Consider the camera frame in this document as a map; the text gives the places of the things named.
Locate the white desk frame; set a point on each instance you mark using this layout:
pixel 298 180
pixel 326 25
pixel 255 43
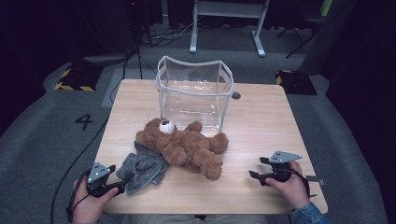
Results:
pixel 229 18

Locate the black yellow striped floor base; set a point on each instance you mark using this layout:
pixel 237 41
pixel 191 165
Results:
pixel 295 82
pixel 77 79

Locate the clear plastic bag white trim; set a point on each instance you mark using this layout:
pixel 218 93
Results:
pixel 194 93

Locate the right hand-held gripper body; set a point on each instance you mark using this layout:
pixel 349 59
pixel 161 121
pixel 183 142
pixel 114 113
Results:
pixel 280 174

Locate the person's right hand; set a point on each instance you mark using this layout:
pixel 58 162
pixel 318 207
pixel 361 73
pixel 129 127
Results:
pixel 291 193

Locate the green object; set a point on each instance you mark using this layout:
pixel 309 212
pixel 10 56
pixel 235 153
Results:
pixel 326 7

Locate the person's left hand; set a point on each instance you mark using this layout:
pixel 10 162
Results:
pixel 93 208

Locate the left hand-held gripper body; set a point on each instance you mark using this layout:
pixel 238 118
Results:
pixel 98 174

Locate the grey knitted cloth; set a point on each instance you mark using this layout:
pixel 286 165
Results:
pixel 143 169

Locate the grey flat stand base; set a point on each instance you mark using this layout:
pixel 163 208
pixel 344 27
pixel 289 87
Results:
pixel 106 58

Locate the black tripod legs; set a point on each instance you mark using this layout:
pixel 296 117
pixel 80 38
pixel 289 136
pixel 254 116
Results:
pixel 295 40

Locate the grey tape strip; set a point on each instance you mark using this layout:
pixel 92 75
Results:
pixel 315 179

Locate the brown teddy bear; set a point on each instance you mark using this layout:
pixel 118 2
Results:
pixel 186 147

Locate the grey padded column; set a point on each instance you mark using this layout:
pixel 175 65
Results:
pixel 327 40

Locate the person's beige trouser legs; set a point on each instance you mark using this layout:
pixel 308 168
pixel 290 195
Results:
pixel 193 219

